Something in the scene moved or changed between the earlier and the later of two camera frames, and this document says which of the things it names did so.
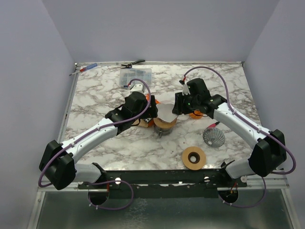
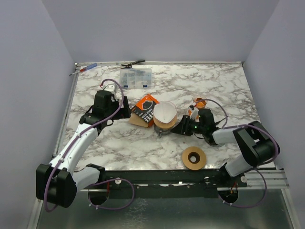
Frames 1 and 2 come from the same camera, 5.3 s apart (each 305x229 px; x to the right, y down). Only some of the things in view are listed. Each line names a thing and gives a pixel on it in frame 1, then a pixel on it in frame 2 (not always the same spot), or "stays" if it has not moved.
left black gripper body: [154, 109] -> [124, 109]
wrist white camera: [137, 87] -> [111, 87]
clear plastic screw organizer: [127, 75] stays
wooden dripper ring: [193, 151] stays
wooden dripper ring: [163, 124] stays
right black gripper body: [177, 105] -> [185, 124]
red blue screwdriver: [86, 68] stays
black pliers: [130, 65] stays
